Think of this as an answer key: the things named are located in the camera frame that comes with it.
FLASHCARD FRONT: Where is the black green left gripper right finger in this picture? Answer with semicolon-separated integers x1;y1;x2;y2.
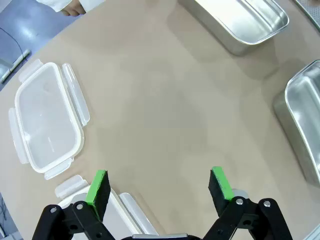
201;166;294;240

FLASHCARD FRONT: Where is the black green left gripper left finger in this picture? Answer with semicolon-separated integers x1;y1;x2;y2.
31;169;119;240

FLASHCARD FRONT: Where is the steel container with pastry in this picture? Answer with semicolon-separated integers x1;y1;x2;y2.
54;174;160;237

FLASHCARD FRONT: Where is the steel rectangular container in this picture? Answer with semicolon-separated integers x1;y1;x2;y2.
177;0;290;56
272;59;320;187

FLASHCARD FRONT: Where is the person's right forearm white sleeve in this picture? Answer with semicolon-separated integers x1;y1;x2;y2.
37;0;106;13

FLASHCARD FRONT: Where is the person's right hand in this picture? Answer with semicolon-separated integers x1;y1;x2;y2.
60;0;87;17

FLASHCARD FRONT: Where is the clear plastic lid white rim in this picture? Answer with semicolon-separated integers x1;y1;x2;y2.
8;59;91;180

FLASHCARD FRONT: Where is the grey metal floor bar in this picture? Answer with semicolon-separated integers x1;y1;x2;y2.
0;49;32;84

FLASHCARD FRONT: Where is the perforated metal baking tray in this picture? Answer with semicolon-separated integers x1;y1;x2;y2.
294;0;320;26

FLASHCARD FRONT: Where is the thin black floor cable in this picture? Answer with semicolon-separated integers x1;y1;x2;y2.
0;26;25;60

